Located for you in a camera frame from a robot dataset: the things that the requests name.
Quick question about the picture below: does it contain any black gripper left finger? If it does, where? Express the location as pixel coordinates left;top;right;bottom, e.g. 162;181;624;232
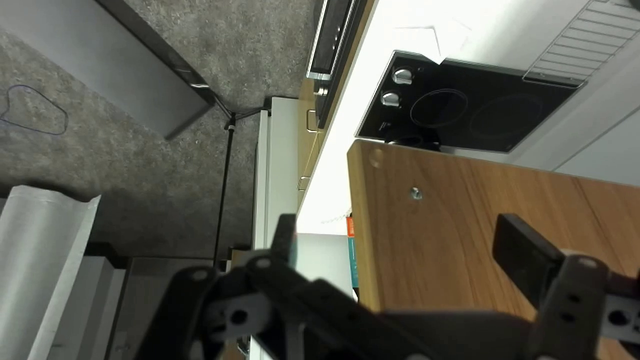
135;213;300;360

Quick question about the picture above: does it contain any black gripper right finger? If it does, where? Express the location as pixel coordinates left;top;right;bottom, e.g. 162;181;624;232
490;213;610;360

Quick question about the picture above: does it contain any wooden cupboard door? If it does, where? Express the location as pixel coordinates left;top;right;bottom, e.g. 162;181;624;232
345;139;640;360

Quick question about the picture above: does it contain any white cabinet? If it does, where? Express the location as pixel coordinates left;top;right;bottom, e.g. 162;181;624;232
251;95;304;252

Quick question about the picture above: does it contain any thin black pole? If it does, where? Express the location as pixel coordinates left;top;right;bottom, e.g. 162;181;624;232
210;111;239;270

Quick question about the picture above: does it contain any black glass cooktop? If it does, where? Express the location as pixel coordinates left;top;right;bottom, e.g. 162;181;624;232
354;48;582;155

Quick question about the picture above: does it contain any black oven front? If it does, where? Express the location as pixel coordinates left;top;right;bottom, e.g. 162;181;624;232
306;0;369;131

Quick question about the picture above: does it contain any grey ribbed drying mat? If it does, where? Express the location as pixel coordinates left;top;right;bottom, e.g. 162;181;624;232
521;0;640;87

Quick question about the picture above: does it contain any grey table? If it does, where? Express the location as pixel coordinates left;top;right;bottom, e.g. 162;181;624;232
0;0;223;142

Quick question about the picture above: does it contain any blue floor cable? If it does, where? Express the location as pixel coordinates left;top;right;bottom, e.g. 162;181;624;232
0;84;69;139

